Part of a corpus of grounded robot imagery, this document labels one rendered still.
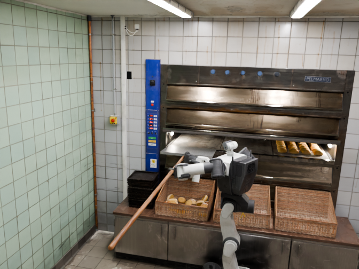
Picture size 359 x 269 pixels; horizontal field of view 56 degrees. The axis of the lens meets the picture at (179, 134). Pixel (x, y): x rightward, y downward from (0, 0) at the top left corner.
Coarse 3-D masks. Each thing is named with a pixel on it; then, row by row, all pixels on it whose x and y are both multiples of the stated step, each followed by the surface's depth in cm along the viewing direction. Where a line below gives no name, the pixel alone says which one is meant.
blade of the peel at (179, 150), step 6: (162, 150) 364; (168, 150) 371; (174, 150) 371; (180, 150) 372; (186, 150) 372; (192, 150) 373; (198, 150) 374; (204, 150) 374; (210, 150) 375; (204, 156) 346; (210, 156) 345
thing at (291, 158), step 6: (216, 150) 376; (258, 156) 364; (264, 156) 362; (270, 156) 361; (276, 156) 359; (282, 156) 359; (288, 156) 359; (294, 156) 360; (306, 162) 354; (312, 162) 352; (318, 162) 351; (324, 162) 349; (330, 162) 348
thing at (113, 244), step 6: (180, 162) 324; (168, 174) 290; (162, 180) 275; (156, 192) 253; (150, 198) 242; (144, 204) 231; (138, 210) 222; (138, 216) 218; (132, 222) 209; (126, 228) 200; (120, 234) 193; (114, 240) 187; (108, 246) 182; (114, 246) 184
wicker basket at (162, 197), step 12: (168, 180) 389; (204, 180) 379; (168, 192) 388; (180, 192) 385; (192, 192) 382; (156, 204) 349; (168, 204) 345; (180, 204) 342; (192, 204) 375; (180, 216) 348; (192, 216) 342; (204, 216) 339
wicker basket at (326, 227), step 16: (288, 192) 361; (304, 192) 357; (320, 192) 353; (288, 208) 360; (304, 208) 357; (320, 208) 353; (288, 224) 336; (304, 224) 318; (320, 224) 314; (336, 224) 311
